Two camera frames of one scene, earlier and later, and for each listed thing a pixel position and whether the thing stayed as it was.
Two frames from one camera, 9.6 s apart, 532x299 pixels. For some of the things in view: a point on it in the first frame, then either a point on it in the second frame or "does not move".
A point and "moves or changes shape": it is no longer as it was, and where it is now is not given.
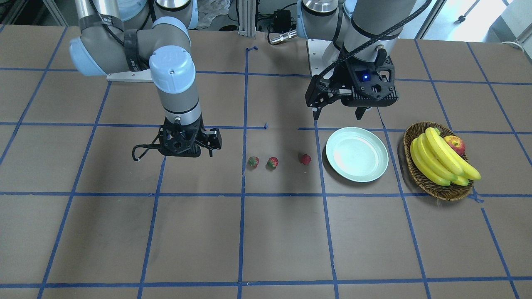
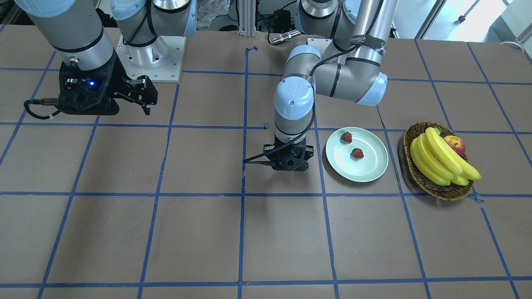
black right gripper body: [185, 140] -> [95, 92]
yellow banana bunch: [439, 162] does not move
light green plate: [357, 154] does not move
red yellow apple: [456, 143] does not move
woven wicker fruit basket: [451, 192] does not move
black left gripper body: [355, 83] -> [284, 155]
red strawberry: [272, 162] moves or changes shape
